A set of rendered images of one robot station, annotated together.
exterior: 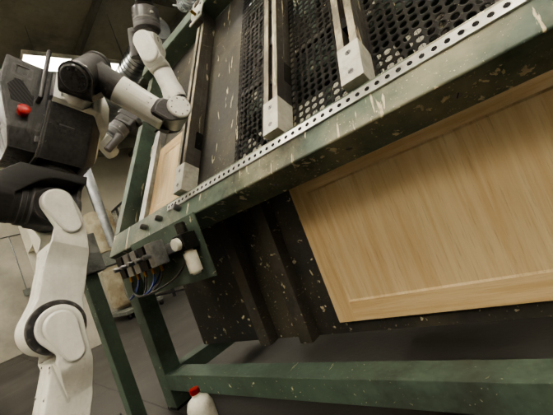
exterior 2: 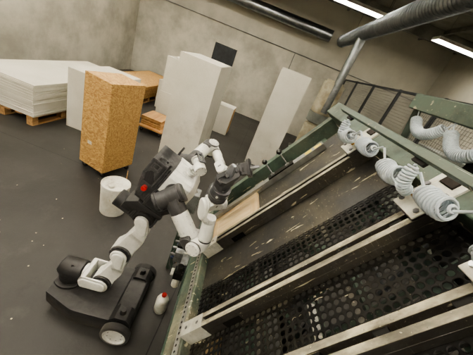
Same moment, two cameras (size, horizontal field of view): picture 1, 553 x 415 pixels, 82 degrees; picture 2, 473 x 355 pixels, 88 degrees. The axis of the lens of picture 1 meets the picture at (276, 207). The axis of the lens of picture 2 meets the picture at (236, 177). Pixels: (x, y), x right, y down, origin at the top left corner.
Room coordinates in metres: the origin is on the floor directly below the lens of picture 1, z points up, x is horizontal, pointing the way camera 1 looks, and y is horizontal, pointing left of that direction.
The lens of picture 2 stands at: (0.44, -0.50, 2.03)
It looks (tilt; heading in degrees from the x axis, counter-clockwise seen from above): 26 degrees down; 45
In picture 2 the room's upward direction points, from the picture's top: 22 degrees clockwise
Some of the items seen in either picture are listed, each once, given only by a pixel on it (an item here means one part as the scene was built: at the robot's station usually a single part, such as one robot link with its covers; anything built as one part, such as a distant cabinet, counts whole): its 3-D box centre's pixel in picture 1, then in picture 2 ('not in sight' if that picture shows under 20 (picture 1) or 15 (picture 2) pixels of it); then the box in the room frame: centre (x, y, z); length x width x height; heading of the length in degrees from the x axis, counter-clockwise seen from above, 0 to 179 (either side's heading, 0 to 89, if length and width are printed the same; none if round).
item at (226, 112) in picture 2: not in sight; (220, 117); (4.33, 4.80, 0.36); 0.58 x 0.45 x 0.72; 136
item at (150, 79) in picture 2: not in sight; (143, 85); (2.95, 6.97, 0.22); 2.46 x 1.04 x 0.44; 46
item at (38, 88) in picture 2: not in sight; (65, 86); (0.93, 5.17, 0.31); 2.46 x 1.04 x 0.63; 46
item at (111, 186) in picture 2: not in sight; (115, 192); (1.13, 1.86, 0.24); 0.32 x 0.30 x 0.47; 46
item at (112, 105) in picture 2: not in sight; (110, 127); (1.22, 2.78, 0.63); 0.50 x 0.42 x 1.25; 30
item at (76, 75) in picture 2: not in sight; (105, 101); (1.44, 4.26, 0.48); 1.00 x 0.64 x 0.95; 46
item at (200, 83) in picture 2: not in sight; (194, 113); (2.55, 3.11, 0.88); 0.90 x 0.60 x 1.75; 46
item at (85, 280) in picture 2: not in sight; (98, 275); (0.80, 0.80, 0.28); 0.21 x 0.20 x 0.13; 142
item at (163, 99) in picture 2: not in sight; (174, 108); (3.06, 4.92, 0.36); 0.80 x 0.58 x 0.72; 46
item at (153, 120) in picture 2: not in sight; (156, 123); (2.43, 4.28, 0.15); 0.61 x 0.51 x 0.31; 46
